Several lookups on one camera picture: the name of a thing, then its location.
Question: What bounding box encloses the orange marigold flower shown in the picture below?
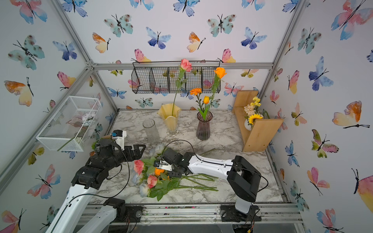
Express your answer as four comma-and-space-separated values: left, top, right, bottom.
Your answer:
189, 88, 206, 117

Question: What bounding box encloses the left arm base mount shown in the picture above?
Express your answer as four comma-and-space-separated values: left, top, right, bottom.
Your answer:
104, 198, 144, 223

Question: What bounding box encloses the white blue rose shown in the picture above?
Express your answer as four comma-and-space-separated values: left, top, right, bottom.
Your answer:
139, 183, 150, 198
149, 144, 164, 158

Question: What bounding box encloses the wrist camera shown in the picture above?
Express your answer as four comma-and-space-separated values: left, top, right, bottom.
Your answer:
153, 160, 173, 171
112, 130, 127, 150

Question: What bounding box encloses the green succulent in pink pot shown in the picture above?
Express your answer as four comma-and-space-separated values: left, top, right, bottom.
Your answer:
90, 135, 112, 156

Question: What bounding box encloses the orange rose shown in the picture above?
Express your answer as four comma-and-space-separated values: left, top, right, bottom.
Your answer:
207, 67, 227, 112
154, 168, 165, 177

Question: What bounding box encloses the white mesh wall box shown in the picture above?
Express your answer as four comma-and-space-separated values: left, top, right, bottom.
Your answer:
36, 96, 102, 152

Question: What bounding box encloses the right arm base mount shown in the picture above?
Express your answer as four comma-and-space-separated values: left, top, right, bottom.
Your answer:
220, 205, 262, 222

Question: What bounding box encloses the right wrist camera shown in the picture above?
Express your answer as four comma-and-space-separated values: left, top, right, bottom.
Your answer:
153, 160, 173, 171

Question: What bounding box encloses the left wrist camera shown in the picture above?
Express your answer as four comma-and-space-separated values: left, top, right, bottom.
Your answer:
112, 130, 127, 150

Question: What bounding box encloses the sunflower bouquet in white vase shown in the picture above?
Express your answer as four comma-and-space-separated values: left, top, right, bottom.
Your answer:
244, 97, 270, 131

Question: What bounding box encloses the clear glass vase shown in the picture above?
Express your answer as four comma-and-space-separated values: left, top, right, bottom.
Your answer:
142, 119, 160, 144

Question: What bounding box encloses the purple ribbed glass vase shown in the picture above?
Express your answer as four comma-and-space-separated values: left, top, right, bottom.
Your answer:
196, 112, 213, 141

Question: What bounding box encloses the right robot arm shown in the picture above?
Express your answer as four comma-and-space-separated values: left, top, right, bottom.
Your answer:
153, 148, 262, 214

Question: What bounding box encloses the black wire wall basket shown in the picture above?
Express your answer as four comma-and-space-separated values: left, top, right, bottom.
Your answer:
131, 60, 221, 94

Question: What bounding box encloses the pink rose tall stem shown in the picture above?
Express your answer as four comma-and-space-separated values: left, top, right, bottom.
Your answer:
171, 58, 192, 117

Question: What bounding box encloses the wooden wall shelf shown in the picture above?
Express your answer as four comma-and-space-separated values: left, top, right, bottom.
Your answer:
232, 90, 284, 152

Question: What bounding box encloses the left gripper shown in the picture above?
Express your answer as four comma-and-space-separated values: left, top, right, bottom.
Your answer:
105, 143, 146, 171

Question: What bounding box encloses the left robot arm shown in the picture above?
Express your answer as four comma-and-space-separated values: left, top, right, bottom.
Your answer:
47, 137, 146, 233

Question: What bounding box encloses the white blue rose upper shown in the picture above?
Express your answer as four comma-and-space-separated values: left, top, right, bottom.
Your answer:
149, 144, 164, 158

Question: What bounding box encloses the aluminium front rail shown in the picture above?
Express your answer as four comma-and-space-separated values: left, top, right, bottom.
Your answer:
75, 203, 304, 225

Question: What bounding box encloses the yellow ruffled glass vase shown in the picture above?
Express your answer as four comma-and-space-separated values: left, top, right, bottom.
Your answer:
157, 103, 181, 136

